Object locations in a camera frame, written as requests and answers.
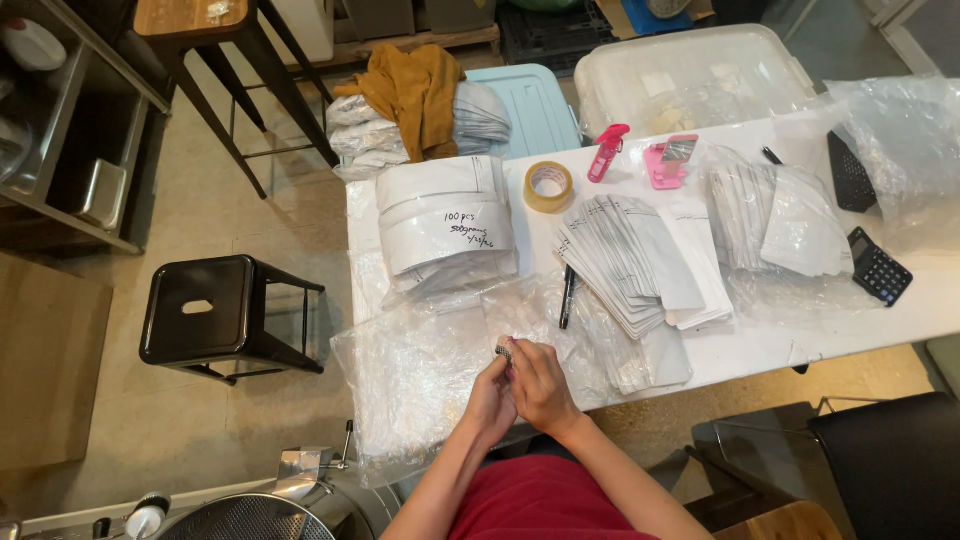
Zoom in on stainless steel machine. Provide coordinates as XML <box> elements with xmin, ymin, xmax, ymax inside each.
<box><xmin>0</xmin><ymin>420</ymin><xmax>406</xmax><ymax>540</ymax></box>

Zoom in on blue plastic scale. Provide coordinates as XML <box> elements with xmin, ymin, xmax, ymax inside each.
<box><xmin>620</xmin><ymin>0</ymin><xmax>696</xmax><ymax>36</ymax></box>

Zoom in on brown wooden board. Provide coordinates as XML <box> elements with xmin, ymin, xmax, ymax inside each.
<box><xmin>0</xmin><ymin>250</ymin><xmax>114</xmax><ymax>474</ymax></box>

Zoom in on black metal stool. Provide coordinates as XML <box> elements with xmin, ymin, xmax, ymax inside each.
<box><xmin>138</xmin><ymin>254</ymin><xmax>328</xmax><ymax>387</ymax></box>

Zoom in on steel shelf rack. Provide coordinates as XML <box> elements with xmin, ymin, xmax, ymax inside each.
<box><xmin>0</xmin><ymin>0</ymin><xmax>174</xmax><ymax>258</ymax></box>

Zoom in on stack of silver pouches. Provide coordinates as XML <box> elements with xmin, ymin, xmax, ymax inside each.
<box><xmin>325</xmin><ymin>78</ymin><xmax>513</xmax><ymax>186</ymax></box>

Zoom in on black plastic crate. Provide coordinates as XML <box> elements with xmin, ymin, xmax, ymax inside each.
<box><xmin>495</xmin><ymin>0</ymin><xmax>621</xmax><ymax>78</ymax></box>

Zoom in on light blue plastic lid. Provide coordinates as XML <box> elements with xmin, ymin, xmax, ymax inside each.
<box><xmin>463</xmin><ymin>63</ymin><xmax>584</xmax><ymax>161</ymax></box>

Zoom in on person's red shirt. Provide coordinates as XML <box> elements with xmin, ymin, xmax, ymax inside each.
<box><xmin>447</xmin><ymin>453</ymin><xmax>663</xmax><ymax>540</ymax></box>

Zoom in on person's left hand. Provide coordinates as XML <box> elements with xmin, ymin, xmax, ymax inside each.
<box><xmin>463</xmin><ymin>355</ymin><xmax>520</xmax><ymax>442</ymax></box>

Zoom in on black chair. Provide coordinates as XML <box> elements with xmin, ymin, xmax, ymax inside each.
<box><xmin>807</xmin><ymin>392</ymin><xmax>960</xmax><ymax>540</ymax></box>

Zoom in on pink phone stand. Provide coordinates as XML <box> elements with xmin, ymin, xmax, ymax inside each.
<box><xmin>642</xmin><ymin>134</ymin><xmax>700</xmax><ymax>191</ymax></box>

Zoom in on white appliance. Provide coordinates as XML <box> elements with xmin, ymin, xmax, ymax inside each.
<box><xmin>268</xmin><ymin>0</ymin><xmax>337</xmax><ymax>66</ymax></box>

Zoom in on mustard yellow cloth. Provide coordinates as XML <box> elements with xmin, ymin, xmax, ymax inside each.
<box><xmin>333</xmin><ymin>42</ymin><xmax>468</xmax><ymax>164</ymax></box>

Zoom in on wooden top black stool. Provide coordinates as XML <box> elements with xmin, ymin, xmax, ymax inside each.
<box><xmin>132</xmin><ymin>0</ymin><xmax>340</xmax><ymax>201</ymax></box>

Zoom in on bagged heap of white pouches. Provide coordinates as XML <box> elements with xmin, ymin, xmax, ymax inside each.
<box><xmin>703</xmin><ymin>159</ymin><xmax>857</xmax><ymax>280</ymax></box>

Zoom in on clear plastic storage bin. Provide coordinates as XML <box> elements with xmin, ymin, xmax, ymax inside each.
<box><xmin>573</xmin><ymin>23</ymin><xmax>820</xmax><ymax>145</ymax></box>

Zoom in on black marker pen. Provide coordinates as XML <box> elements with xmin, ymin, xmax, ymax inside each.
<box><xmin>558</xmin><ymin>263</ymin><xmax>578</xmax><ymax>332</ymax></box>

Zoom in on large crumpled clear plastic bag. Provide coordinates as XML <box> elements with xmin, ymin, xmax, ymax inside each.
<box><xmin>823</xmin><ymin>73</ymin><xmax>960</xmax><ymax>258</ymax></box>

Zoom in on brown packing tape roll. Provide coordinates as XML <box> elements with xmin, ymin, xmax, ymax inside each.
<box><xmin>522</xmin><ymin>160</ymin><xmax>576</xmax><ymax>216</ymax></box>

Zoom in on pink spray bottle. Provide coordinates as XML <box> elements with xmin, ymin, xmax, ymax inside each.
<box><xmin>586</xmin><ymin>123</ymin><xmax>632</xmax><ymax>185</ymax></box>

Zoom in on wrapped bundle of white pouches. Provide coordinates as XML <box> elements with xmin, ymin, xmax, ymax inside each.
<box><xmin>374</xmin><ymin>155</ymin><xmax>520</xmax><ymax>310</ymax></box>

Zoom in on person's right hand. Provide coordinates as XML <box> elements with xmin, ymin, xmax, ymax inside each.
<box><xmin>506</xmin><ymin>337</ymin><xmax>585</xmax><ymax>441</ymax></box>

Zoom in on flat clear plastic bag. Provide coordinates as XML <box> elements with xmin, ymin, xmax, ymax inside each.
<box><xmin>330</xmin><ymin>273</ymin><xmax>695</xmax><ymax>490</ymax></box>

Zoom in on small black calculator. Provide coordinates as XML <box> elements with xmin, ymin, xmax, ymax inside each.
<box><xmin>846</xmin><ymin>226</ymin><xmax>915</xmax><ymax>308</ymax></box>

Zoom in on fanned pile of white pouches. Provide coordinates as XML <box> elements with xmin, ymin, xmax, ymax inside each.
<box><xmin>552</xmin><ymin>194</ymin><xmax>737</xmax><ymax>341</ymax></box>

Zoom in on wooden pallet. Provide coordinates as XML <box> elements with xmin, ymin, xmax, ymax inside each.
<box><xmin>285</xmin><ymin>22</ymin><xmax>503</xmax><ymax>74</ymax></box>

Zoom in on wooden seat stool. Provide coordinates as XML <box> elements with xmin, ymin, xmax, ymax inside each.
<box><xmin>684</xmin><ymin>442</ymin><xmax>846</xmax><ymax>540</ymax></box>

